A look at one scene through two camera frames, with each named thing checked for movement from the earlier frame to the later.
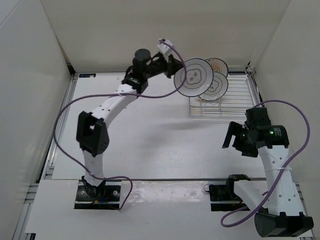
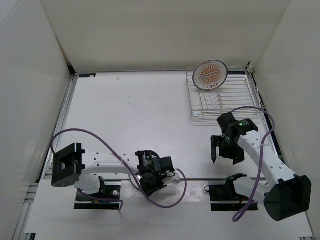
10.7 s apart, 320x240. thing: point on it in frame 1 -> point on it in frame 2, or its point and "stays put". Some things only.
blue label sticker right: [236, 72] stays put
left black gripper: [170, 62] -> [149, 190]
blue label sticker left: [87, 75] stays put
